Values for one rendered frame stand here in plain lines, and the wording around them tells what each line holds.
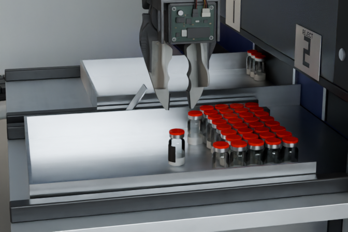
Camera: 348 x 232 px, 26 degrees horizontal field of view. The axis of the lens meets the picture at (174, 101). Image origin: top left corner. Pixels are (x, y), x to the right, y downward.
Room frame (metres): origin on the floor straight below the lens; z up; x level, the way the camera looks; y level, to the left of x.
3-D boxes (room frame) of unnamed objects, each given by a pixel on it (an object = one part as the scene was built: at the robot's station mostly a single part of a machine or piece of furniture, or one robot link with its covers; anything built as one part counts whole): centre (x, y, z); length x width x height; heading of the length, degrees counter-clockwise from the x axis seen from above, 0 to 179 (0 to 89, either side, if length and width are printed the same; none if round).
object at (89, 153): (0.94, 0.02, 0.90); 0.34 x 0.26 x 0.04; 102
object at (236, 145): (0.96, -0.06, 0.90); 0.18 x 0.02 x 0.05; 12
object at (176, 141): (0.93, 0.00, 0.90); 0.02 x 0.02 x 0.04
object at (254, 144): (0.96, -0.09, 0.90); 0.18 x 0.02 x 0.05; 12
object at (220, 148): (0.88, -0.06, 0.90); 0.02 x 0.02 x 0.05
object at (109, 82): (1.30, -0.02, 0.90); 0.34 x 0.26 x 0.04; 103
